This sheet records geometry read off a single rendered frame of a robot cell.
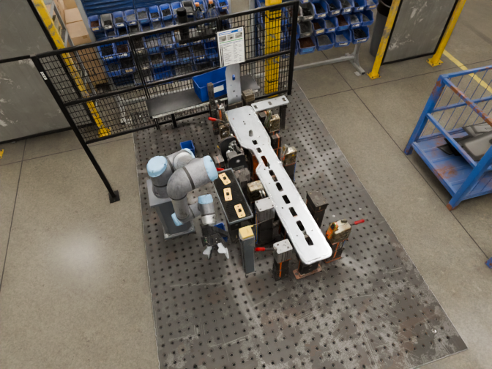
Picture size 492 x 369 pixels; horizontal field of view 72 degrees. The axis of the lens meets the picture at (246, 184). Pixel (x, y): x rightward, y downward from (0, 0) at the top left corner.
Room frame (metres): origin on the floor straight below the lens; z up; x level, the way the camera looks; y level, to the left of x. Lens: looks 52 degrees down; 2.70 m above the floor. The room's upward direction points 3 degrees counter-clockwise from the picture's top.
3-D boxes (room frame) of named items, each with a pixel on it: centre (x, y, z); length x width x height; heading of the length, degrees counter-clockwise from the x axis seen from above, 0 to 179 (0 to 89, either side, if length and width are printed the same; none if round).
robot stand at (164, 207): (1.28, 0.49, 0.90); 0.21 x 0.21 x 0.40; 13
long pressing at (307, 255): (1.46, -0.17, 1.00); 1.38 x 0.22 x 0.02; 17
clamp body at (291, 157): (1.59, -0.31, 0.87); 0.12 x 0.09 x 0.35; 107
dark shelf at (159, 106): (2.28, 0.30, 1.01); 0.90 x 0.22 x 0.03; 107
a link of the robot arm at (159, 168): (1.28, 0.48, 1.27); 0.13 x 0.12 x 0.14; 118
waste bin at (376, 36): (4.39, -2.06, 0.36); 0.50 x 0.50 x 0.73
